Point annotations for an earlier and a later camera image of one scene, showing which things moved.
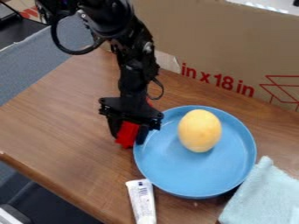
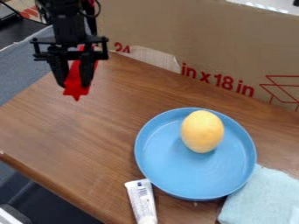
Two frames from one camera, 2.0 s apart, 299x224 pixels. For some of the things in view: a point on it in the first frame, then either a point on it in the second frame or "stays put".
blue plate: x=195 y=174 stays put
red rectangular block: x=127 y=134 → x=72 y=86
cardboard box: x=234 y=45 stays put
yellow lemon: x=201 y=130 stays put
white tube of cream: x=142 y=196 stays put
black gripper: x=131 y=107 → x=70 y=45
